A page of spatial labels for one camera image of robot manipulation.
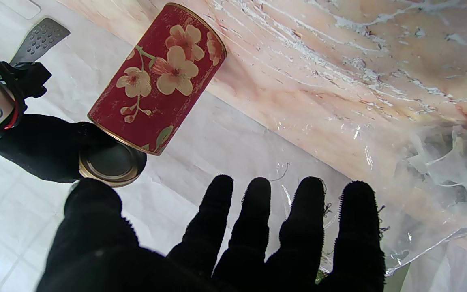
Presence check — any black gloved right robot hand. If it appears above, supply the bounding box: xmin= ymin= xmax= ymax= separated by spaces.
xmin=0 ymin=114 xmax=114 ymax=184

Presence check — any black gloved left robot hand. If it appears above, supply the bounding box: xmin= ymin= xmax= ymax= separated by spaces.
xmin=35 ymin=174 xmax=386 ymax=292

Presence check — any red floral tea tin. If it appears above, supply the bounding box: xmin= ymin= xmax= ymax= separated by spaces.
xmin=87 ymin=2 xmax=228 ymax=157

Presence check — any clear plastic bag of tea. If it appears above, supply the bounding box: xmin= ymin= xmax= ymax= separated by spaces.
xmin=270 ymin=118 xmax=467 ymax=280

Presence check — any black slotted spatula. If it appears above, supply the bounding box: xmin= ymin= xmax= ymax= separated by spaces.
xmin=10 ymin=17 xmax=71 ymax=67

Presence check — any white printed backdrop cloth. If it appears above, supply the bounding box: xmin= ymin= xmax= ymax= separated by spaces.
xmin=0 ymin=0 xmax=467 ymax=292

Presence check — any red black right arm cable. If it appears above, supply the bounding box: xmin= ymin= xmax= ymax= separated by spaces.
xmin=0 ymin=34 xmax=27 ymax=150

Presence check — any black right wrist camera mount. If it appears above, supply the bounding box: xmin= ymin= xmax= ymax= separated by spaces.
xmin=0 ymin=61 xmax=52 ymax=99

